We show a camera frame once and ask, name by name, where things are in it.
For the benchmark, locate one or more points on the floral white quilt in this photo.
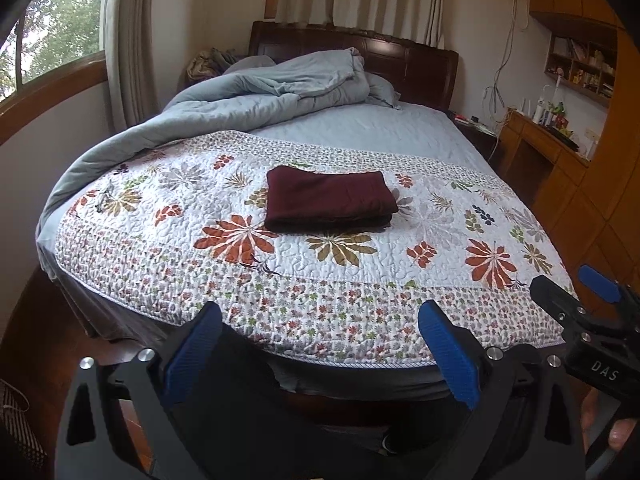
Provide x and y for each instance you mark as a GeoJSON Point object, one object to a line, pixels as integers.
{"type": "Point", "coordinates": [168, 231]}

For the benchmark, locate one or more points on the wooden wardrobe cabinet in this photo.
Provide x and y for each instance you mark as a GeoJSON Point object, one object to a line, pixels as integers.
{"type": "Point", "coordinates": [596, 221]}

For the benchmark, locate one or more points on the wooden wall shelf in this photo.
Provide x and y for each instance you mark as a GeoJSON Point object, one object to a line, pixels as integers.
{"type": "Point", "coordinates": [585, 67]}

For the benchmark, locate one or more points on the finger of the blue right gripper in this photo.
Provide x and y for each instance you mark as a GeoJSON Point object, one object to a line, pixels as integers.
{"type": "Point", "coordinates": [603, 287]}

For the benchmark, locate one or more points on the beige window side curtain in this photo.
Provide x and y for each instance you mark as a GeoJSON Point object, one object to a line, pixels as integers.
{"type": "Point", "coordinates": [126, 39]}

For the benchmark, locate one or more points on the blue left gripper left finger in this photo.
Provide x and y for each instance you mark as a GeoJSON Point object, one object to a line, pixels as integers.
{"type": "Point", "coordinates": [186, 353]}

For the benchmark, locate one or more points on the light blue comforter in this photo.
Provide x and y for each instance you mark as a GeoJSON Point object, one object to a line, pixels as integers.
{"type": "Point", "coordinates": [244, 100]}

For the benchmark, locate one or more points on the maroon pants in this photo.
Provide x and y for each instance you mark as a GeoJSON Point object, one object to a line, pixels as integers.
{"type": "Point", "coordinates": [300, 201]}

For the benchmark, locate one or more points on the window with wooden frame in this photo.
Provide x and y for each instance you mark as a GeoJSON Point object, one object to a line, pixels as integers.
{"type": "Point", "coordinates": [50, 52]}

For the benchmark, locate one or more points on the wooden desk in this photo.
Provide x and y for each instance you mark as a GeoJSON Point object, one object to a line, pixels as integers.
{"type": "Point", "coordinates": [542, 170]}

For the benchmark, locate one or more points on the dark wooden headboard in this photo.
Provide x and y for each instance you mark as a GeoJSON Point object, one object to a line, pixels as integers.
{"type": "Point", "coordinates": [421, 74]}

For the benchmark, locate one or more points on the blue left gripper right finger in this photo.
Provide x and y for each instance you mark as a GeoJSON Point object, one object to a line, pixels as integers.
{"type": "Point", "coordinates": [455, 350]}

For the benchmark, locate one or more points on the brown bag beside bed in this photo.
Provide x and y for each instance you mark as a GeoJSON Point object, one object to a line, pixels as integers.
{"type": "Point", "coordinates": [208, 64]}

